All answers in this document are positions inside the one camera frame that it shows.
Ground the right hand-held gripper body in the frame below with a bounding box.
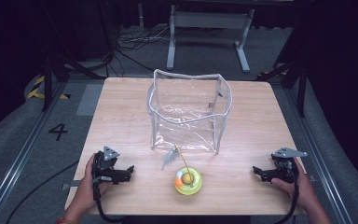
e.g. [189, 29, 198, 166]
[270, 147, 309, 185]

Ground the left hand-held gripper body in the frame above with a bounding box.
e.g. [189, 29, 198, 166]
[91, 145, 126, 187]

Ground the person's left hand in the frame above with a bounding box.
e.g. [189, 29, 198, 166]
[72, 152, 114, 216]

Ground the person's right hand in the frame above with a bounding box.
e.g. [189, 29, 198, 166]
[270, 158, 320, 216]

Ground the yellow-green feather cat toy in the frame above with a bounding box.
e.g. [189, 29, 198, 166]
[160, 143, 203, 197]

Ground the black metal stand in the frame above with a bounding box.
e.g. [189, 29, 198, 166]
[41, 50, 107, 113]
[255, 59, 310, 119]

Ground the clear plastic bag white trim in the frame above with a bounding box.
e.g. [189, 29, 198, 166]
[146, 68, 233, 155]

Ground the yellow and black floor tape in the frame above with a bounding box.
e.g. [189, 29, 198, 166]
[26, 75, 72, 101]

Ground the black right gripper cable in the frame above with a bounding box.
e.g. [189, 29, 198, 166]
[273, 160, 301, 224]

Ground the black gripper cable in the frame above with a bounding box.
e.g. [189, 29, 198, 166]
[273, 160, 301, 224]
[92, 181, 124, 224]

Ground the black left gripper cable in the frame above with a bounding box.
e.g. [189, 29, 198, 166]
[92, 181, 124, 224]

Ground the aluminium floor rail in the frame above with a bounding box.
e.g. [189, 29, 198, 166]
[283, 87, 355, 224]
[0, 79, 70, 224]

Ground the black floor cable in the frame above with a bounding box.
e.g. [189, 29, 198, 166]
[4, 159, 80, 224]

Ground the red and gold bracelet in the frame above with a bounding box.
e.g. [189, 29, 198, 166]
[55, 217, 79, 224]

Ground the bundle of floor cables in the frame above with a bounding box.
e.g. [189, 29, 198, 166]
[105, 25, 172, 78]

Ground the grey metal table frame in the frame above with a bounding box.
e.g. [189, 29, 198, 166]
[166, 4, 255, 74]

